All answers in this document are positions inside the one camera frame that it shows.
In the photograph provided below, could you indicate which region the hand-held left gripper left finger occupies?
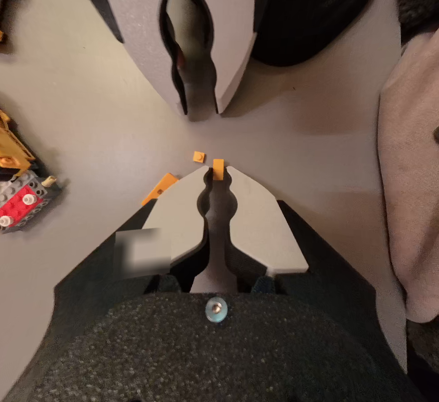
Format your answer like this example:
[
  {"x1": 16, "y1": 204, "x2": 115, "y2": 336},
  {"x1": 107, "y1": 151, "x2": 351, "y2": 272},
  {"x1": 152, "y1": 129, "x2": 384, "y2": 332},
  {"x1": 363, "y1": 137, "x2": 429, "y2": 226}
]
[{"x1": 142, "y1": 165, "x2": 210, "y2": 293}]

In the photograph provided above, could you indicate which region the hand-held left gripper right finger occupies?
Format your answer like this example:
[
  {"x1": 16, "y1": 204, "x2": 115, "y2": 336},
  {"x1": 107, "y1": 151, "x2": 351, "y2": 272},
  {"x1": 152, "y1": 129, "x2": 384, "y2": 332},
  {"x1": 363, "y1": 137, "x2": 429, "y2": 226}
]
[{"x1": 224, "y1": 166, "x2": 309, "y2": 293}]

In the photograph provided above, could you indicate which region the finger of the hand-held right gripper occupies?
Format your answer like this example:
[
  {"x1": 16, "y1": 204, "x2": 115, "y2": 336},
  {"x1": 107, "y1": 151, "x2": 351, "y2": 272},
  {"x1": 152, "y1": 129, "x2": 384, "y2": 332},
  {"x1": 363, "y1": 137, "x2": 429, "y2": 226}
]
[
  {"x1": 94, "y1": 0, "x2": 188, "y2": 116},
  {"x1": 194, "y1": 0, "x2": 258, "y2": 115}
]

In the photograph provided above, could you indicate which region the orange white red lego subassembly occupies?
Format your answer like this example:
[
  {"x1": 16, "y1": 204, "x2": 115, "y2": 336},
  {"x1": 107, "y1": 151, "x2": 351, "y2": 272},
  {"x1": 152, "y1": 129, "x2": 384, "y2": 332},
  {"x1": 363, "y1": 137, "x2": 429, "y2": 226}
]
[{"x1": 141, "y1": 172, "x2": 179, "y2": 207}]

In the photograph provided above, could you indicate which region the yellow lego car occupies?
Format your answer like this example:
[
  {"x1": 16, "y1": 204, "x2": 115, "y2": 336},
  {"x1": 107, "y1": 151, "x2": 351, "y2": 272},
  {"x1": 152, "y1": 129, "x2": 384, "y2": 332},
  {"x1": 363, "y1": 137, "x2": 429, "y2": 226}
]
[{"x1": 0, "y1": 108, "x2": 64, "y2": 235}]

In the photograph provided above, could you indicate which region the beige shirt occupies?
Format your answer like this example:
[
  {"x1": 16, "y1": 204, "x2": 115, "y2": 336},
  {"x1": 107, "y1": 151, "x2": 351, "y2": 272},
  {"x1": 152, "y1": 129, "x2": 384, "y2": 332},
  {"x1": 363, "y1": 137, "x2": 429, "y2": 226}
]
[{"x1": 377, "y1": 30, "x2": 439, "y2": 324}]

